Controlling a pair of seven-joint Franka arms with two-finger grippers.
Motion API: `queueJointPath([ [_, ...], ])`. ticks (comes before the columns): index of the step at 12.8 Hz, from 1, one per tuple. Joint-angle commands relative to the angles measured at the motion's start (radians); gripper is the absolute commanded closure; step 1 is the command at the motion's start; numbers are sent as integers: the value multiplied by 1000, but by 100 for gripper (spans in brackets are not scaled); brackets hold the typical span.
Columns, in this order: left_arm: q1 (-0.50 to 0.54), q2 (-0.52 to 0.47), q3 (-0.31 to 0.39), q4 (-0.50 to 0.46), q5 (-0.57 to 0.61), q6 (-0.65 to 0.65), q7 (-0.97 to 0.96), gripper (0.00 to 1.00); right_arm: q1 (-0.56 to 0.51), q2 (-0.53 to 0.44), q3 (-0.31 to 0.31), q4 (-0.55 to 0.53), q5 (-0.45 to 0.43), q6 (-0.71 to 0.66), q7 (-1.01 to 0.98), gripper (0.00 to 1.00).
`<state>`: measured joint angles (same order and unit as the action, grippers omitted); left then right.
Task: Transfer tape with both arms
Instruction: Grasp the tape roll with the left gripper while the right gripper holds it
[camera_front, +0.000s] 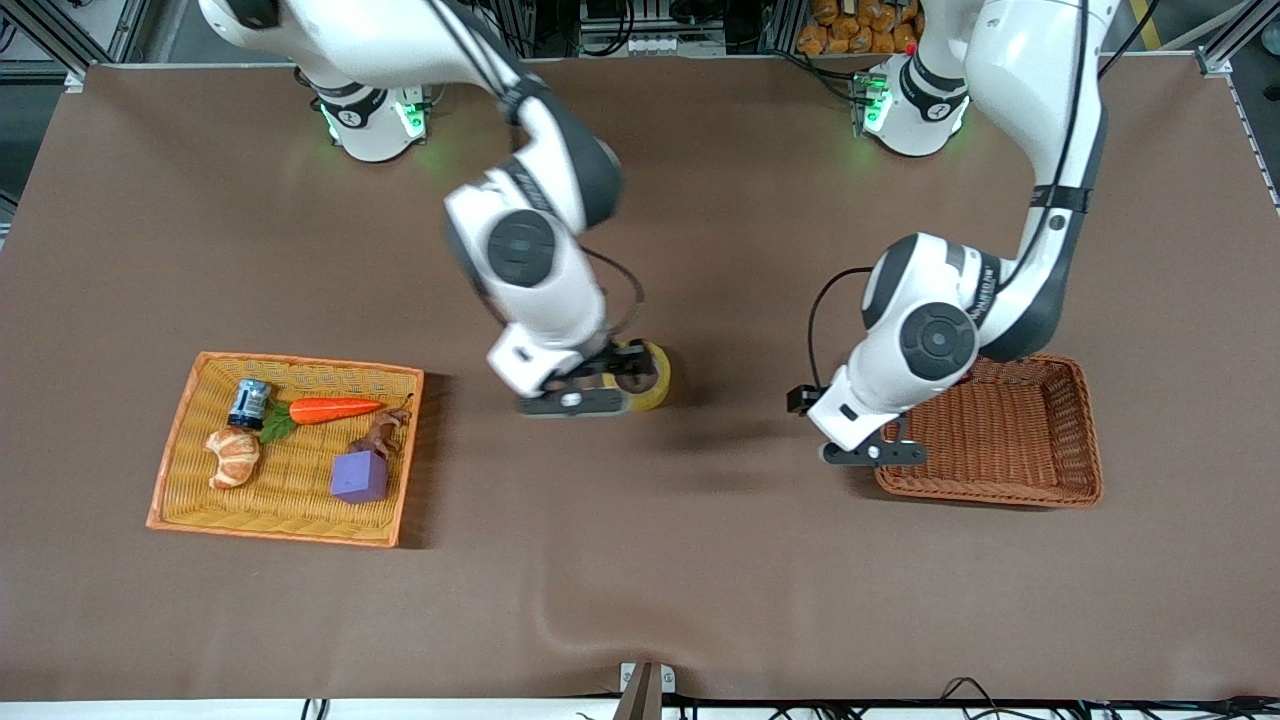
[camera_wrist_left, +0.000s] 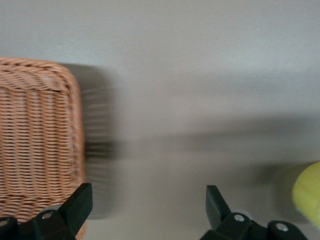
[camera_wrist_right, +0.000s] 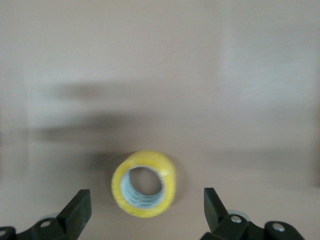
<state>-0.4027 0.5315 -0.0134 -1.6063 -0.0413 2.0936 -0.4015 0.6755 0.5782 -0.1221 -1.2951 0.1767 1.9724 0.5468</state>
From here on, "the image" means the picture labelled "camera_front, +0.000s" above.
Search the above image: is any yellow tape roll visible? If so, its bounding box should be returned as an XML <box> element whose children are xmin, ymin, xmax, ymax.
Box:
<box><xmin>612</xmin><ymin>340</ymin><xmax>672</xmax><ymax>412</ymax></box>

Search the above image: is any brown wicker basket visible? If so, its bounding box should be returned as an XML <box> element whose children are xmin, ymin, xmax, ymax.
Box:
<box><xmin>875</xmin><ymin>354</ymin><xmax>1104</xmax><ymax>509</ymax></box>

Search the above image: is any brown table cover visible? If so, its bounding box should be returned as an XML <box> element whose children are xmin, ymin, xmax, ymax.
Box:
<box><xmin>0</xmin><ymin>55</ymin><xmax>1280</xmax><ymax>701</ymax></box>

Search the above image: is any brown toy animal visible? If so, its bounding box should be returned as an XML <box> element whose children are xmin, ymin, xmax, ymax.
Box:
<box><xmin>348</xmin><ymin>392</ymin><xmax>414</xmax><ymax>459</ymax></box>

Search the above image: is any purple foam cube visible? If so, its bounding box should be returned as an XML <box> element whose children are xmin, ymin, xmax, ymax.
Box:
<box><xmin>331</xmin><ymin>450</ymin><xmax>390</xmax><ymax>505</ymax></box>

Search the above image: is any orange toy carrot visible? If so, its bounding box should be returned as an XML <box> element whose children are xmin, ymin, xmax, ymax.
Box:
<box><xmin>258</xmin><ymin>396</ymin><xmax>385</xmax><ymax>446</ymax></box>

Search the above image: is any small blue silver can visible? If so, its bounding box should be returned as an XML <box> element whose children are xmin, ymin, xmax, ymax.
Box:
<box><xmin>226</xmin><ymin>379</ymin><xmax>274</xmax><ymax>433</ymax></box>

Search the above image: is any long white socket strip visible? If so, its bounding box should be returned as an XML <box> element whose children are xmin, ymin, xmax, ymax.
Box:
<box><xmin>580</xmin><ymin>35</ymin><xmax>727</xmax><ymax>58</ymax></box>

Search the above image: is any toy croissant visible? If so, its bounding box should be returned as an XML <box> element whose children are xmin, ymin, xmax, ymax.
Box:
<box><xmin>205</xmin><ymin>429</ymin><xmax>262</xmax><ymax>491</ymax></box>

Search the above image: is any orange woven tray basket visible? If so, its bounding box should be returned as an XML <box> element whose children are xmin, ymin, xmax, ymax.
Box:
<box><xmin>147</xmin><ymin>352</ymin><xmax>425</xmax><ymax>548</ymax></box>

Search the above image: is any bag of orange breads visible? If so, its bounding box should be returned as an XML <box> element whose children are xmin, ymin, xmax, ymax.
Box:
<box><xmin>797</xmin><ymin>0</ymin><xmax>926</xmax><ymax>56</ymax></box>

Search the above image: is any black floor cable bundle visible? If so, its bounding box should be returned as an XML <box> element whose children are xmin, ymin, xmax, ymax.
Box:
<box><xmin>935</xmin><ymin>678</ymin><xmax>1280</xmax><ymax>720</ymax></box>

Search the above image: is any aluminium frame post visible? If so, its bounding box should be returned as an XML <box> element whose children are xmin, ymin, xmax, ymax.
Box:
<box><xmin>1195</xmin><ymin>0</ymin><xmax>1280</xmax><ymax>77</ymax></box>
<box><xmin>0</xmin><ymin>0</ymin><xmax>151</xmax><ymax>91</ymax></box>

